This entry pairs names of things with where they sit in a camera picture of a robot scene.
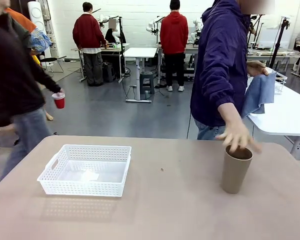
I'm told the purple-jacket person's right hand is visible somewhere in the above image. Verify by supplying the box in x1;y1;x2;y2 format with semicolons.
215;119;263;154

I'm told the purple-jacket person's left hand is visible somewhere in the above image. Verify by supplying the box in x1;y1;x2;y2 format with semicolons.
246;60;270;78

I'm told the red plastic cup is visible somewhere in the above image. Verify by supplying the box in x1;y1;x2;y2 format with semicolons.
51;92;66;110

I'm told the blue cloth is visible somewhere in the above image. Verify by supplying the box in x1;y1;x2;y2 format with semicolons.
241;71;277;119

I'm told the tan tall cup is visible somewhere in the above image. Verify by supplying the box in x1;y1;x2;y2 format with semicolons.
220;144;254;195

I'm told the white perforated plastic basket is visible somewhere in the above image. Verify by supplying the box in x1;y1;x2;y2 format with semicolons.
36;144;133;198

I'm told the purple-jacket person's right forearm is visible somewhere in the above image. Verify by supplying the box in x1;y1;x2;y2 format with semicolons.
217;101;243;126

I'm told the long desk with boards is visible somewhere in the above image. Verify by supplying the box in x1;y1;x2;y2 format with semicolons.
247;48;300;73

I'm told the black tripod stand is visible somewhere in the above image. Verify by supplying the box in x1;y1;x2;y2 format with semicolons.
268;16;291;70

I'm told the white screen panel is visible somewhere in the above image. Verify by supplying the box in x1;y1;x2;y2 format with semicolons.
258;26;290;50

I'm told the black chair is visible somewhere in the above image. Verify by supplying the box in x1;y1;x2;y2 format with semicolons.
39;55;67;74

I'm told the person in purple jacket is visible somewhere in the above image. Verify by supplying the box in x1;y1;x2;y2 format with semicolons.
189;0;276;141

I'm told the black stool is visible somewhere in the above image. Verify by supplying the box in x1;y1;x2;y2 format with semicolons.
102;62;116;83

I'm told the white rounded table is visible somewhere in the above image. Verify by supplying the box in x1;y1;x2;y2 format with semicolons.
246;66;300;161

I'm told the person in black sweater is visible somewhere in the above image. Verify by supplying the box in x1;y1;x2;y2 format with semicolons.
0;0;66;181

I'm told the person in orange patterned jacket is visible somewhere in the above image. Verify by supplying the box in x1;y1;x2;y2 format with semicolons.
4;7;55;122

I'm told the man in maroon sweater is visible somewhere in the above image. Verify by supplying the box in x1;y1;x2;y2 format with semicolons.
72;1;108;87

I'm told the grey-top desk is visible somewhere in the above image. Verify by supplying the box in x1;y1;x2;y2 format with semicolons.
156;43;200;85

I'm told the wooden-top desk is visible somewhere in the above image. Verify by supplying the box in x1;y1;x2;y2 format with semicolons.
71;42;131;83

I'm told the person in grey-green jacket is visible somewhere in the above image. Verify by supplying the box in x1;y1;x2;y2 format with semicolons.
8;14;33;51

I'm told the seated person in black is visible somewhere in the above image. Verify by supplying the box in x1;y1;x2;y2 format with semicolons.
104;18;127;45

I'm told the grey step stool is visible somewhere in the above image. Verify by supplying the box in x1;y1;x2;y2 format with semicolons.
139;71;156;95

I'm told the white standing desk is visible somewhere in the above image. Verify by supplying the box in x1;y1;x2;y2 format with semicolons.
123;47;158;104

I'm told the white paper label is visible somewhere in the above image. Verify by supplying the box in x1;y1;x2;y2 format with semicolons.
81;171;100;182

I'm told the man in red hoodie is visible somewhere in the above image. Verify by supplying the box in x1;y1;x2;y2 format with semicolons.
159;0;190;93

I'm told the white wire basket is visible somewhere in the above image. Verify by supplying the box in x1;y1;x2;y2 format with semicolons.
247;71;288;96

